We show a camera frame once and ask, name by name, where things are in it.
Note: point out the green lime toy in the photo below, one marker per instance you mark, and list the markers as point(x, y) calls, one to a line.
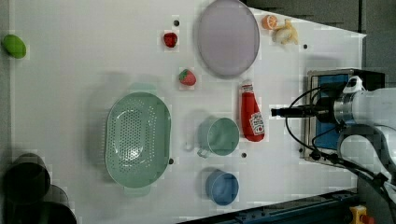
point(14, 46)

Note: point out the blue cup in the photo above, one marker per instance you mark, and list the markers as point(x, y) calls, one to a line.
point(221, 187)

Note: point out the yellow red emergency button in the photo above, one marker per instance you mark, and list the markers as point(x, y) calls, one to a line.
point(360, 216)

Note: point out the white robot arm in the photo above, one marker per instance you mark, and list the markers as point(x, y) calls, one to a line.
point(368, 114)

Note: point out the green mug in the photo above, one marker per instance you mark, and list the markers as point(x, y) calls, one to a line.
point(219, 136)

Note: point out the yellow banana toy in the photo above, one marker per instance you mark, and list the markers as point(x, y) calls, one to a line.
point(286, 33)

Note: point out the green strainer basket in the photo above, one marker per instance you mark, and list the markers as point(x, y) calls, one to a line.
point(138, 129)

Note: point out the lilac round plate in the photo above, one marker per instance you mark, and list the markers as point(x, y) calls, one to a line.
point(228, 37)

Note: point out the pink red toy strawberry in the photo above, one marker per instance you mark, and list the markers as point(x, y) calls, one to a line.
point(187, 77)

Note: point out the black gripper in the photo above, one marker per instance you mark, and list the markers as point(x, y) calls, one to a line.
point(322, 109)

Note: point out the dark red toy strawberry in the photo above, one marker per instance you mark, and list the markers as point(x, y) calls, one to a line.
point(170, 40)

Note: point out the red plush ketchup bottle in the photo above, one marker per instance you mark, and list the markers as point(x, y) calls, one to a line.
point(251, 116)

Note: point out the orange slice toy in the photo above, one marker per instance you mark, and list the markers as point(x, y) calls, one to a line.
point(269, 22)

